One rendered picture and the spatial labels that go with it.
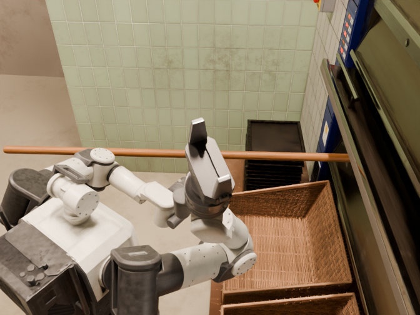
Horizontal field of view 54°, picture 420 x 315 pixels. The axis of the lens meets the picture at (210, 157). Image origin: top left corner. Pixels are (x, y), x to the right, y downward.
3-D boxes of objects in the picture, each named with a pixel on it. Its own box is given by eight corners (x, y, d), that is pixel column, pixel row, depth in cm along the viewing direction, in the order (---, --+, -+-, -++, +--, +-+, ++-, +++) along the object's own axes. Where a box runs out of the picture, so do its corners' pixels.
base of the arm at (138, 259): (174, 318, 92) (133, 337, 84) (138, 299, 101) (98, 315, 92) (176, 253, 91) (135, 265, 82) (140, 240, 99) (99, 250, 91)
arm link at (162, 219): (169, 198, 140) (146, 217, 133) (173, 178, 132) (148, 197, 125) (195, 217, 136) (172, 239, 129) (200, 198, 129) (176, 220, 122)
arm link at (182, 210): (230, 215, 77) (226, 233, 87) (230, 164, 82) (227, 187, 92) (170, 214, 76) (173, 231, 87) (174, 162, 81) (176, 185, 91)
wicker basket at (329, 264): (320, 218, 207) (330, 178, 190) (340, 323, 164) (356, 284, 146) (225, 213, 210) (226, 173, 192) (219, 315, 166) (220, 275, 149)
